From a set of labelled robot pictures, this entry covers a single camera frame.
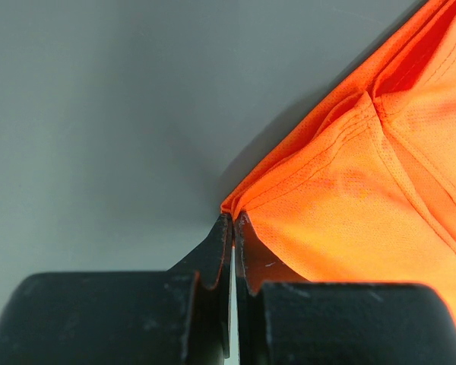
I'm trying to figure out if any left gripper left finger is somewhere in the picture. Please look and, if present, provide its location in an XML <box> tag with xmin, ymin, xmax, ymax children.
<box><xmin>0</xmin><ymin>214</ymin><xmax>233</xmax><ymax>364</ymax></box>

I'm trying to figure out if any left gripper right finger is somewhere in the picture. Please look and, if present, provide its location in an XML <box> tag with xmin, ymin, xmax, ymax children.
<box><xmin>233</xmin><ymin>214</ymin><xmax>456</xmax><ymax>364</ymax></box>

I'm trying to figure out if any orange t-shirt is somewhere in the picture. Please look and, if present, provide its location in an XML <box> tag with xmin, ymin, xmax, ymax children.
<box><xmin>220</xmin><ymin>1</ymin><xmax>456</xmax><ymax>322</ymax></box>

